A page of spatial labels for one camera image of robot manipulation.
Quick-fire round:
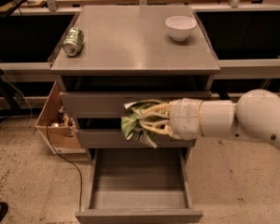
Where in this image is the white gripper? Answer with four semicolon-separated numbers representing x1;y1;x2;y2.
139;98;203;140

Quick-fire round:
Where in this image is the white ceramic bowl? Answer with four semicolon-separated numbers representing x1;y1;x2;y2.
165;16;197;41

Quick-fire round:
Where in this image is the grey metal rail frame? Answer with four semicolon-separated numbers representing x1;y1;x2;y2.
0;59;280;82

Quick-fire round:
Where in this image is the open grey bottom drawer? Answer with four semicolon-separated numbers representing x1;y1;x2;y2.
76;148;203;224

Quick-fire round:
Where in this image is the green soda can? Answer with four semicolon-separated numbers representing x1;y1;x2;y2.
63;27;84;57

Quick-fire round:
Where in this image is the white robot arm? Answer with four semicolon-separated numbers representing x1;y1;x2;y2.
140;90;280;150

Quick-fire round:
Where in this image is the wooden box on floor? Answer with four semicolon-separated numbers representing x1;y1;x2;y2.
35;81;84;154

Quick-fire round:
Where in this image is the grey drawer cabinet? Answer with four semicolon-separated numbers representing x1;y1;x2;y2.
47;5;221;224

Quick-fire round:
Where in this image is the green jalapeno chip bag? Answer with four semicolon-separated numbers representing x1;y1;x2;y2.
120;99;169;148

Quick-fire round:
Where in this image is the grey top drawer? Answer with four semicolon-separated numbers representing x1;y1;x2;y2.
60;91;211;119

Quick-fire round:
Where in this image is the grey middle drawer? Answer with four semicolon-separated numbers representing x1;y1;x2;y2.
76;118;195;148

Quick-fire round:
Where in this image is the black floor cable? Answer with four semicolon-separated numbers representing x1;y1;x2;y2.
45;123;84;213

